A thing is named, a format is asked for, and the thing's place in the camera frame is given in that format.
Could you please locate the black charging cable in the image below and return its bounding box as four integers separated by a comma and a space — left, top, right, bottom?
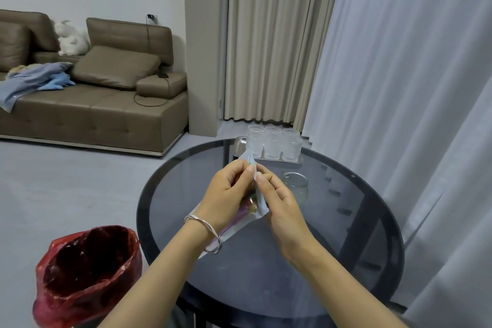
133, 16, 170, 108

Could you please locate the person's left hand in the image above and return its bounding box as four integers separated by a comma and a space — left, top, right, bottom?
186, 159, 258, 239

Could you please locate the ribbed clear drinking glass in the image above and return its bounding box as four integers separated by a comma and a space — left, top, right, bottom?
281, 127, 301, 162
264, 126, 283, 160
247, 124, 266, 159

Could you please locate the person's right forearm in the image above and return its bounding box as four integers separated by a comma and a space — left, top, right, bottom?
286, 242, 410, 328

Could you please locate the round clear glass cup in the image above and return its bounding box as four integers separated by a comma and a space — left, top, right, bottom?
282, 172, 310, 205

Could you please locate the brown square sofa cushion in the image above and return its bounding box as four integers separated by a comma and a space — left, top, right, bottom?
0, 22, 32, 73

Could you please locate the white sheer curtain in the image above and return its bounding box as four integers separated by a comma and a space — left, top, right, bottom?
301, 0, 492, 328

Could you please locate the silver metal tray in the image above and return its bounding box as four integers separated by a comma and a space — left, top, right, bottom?
233, 137, 304, 165

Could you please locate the beige pleated curtain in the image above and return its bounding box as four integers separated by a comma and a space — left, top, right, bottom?
224, 0, 347, 125

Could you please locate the white plush toy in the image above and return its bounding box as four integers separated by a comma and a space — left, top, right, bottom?
53, 20, 91, 56

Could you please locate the person's left forearm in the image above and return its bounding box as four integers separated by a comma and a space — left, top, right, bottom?
98, 220, 223, 328

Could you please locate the silver bangle bracelet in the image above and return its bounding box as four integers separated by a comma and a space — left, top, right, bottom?
184, 215, 223, 255

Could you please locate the clear plastic zip packet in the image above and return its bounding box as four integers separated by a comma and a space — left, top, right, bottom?
193, 147, 270, 260

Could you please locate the brown leather sofa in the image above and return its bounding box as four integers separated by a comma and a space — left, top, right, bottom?
0, 9, 189, 159

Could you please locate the person's right hand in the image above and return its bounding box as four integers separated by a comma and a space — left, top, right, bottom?
254, 164, 323, 269

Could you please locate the blue crumpled cloth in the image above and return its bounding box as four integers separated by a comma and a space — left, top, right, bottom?
0, 62, 77, 113

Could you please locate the brown sofa pillow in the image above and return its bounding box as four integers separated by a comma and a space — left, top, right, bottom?
71, 45, 161, 90

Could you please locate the trash bin with red bag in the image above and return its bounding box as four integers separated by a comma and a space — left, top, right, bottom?
32, 225, 144, 328

